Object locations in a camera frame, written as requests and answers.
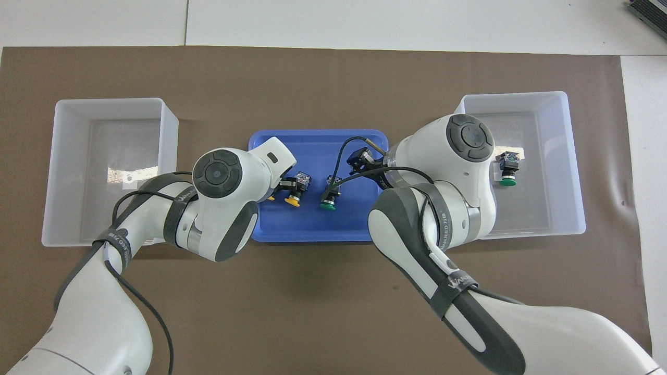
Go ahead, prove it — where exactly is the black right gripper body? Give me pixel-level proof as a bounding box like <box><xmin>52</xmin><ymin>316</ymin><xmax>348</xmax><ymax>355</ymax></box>
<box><xmin>364</xmin><ymin>150</ymin><xmax>392</xmax><ymax>184</ymax></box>

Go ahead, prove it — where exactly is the green push button switch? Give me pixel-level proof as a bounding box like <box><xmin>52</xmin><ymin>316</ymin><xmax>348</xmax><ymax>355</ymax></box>
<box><xmin>495</xmin><ymin>151</ymin><xmax>520</xmax><ymax>187</ymax></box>
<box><xmin>319</xmin><ymin>174</ymin><xmax>343</xmax><ymax>212</ymax></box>

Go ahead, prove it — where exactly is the blue plastic tray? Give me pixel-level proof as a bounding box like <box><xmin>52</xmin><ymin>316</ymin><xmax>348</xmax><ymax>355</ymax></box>
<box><xmin>248</xmin><ymin>129</ymin><xmax>390</xmax><ymax>244</ymax></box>

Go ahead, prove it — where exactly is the brown paper table mat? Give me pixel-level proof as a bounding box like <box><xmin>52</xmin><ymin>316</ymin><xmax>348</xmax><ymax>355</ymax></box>
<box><xmin>0</xmin><ymin>46</ymin><xmax>654</xmax><ymax>375</ymax></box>

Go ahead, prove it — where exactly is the translucent white plastic box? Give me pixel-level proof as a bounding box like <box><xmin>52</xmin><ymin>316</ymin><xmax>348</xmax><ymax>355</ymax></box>
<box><xmin>41</xmin><ymin>97</ymin><xmax>179</xmax><ymax>247</ymax></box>
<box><xmin>451</xmin><ymin>91</ymin><xmax>587</xmax><ymax>240</ymax></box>

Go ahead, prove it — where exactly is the dark grey ribbed device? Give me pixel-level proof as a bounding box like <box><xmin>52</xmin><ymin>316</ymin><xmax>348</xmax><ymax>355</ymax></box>
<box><xmin>625</xmin><ymin>0</ymin><xmax>667</xmax><ymax>33</ymax></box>

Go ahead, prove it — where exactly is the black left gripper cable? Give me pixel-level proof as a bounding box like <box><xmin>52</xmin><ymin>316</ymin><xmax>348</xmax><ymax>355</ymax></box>
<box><xmin>104</xmin><ymin>171</ymin><xmax>196</xmax><ymax>375</ymax></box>

